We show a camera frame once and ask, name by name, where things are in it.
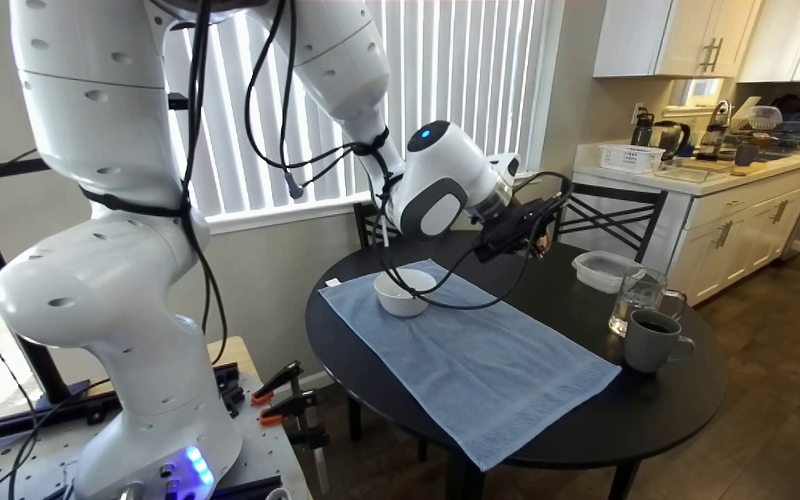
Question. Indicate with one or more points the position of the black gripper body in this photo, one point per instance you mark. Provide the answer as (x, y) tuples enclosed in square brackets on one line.
[(514, 228)]

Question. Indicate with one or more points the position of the black cross-back chair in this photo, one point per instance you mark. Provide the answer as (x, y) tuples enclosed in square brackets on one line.
[(611, 186), (360, 231)]

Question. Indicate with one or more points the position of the white counter island cabinet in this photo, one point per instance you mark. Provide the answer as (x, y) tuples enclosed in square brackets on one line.
[(742, 222)]

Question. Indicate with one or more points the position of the round black table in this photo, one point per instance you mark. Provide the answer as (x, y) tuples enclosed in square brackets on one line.
[(604, 418)]

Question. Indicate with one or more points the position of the grey ceramic mug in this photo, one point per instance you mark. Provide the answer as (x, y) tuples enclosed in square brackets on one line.
[(647, 349)]

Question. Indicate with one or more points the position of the black coffee maker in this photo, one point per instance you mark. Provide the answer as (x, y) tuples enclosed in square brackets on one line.
[(665, 134)]

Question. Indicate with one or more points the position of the white upper cabinets above island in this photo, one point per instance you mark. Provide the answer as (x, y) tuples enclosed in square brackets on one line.
[(679, 36)]

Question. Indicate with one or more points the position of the white bowl at edge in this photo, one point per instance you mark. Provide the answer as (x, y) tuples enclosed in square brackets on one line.
[(604, 270)]

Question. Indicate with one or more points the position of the white plastic basket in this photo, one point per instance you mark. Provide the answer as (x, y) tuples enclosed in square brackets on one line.
[(632, 156)]

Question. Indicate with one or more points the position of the white ceramic bowl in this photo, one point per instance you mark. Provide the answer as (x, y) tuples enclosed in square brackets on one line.
[(407, 295)]

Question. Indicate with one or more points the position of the clear drinking glass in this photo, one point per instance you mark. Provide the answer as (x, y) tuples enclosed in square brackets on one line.
[(634, 307)]

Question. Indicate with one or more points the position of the blue cloth towel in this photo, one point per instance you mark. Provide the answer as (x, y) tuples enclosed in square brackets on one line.
[(513, 390)]

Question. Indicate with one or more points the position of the black orange-tipped clamp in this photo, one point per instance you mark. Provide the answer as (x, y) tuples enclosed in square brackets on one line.
[(275, 382), (290, 407)]

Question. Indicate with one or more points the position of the white vertical window blinds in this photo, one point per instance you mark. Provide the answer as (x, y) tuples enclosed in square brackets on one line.
[(474, 72)]

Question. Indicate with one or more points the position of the dark mug on counter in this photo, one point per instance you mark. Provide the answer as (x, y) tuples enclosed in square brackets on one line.
[(745, 153)]

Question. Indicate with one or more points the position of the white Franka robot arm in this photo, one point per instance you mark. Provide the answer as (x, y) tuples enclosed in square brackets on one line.
[(96, 93)]

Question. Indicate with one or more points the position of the robot base mounting platform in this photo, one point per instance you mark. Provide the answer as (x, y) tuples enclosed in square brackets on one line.
[(265, 453)]

